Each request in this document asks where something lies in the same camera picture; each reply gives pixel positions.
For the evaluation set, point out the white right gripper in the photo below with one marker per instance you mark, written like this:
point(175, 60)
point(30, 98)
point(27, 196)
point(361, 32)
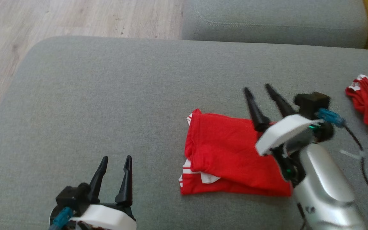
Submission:
point(283, 132)

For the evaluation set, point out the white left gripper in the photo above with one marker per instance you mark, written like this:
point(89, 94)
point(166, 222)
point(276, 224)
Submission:
point(107, 217)

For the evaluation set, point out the red and white jersey shirt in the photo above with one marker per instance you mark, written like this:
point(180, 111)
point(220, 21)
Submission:
point(222, 150)

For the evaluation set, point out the small grey sofa cushion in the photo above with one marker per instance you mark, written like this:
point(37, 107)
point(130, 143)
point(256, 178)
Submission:
point(273, 19)

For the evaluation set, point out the large grey sofa seat cushion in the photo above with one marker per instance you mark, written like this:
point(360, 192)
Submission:
point(107, 95)

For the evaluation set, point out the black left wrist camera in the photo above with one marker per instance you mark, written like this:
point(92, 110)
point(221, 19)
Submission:
point(72, 196)

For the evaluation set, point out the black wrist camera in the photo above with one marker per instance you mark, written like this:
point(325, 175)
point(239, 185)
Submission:
point(72, 196)
point(311, 102)

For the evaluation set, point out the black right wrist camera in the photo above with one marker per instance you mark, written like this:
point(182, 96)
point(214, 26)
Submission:
point(311, 102)

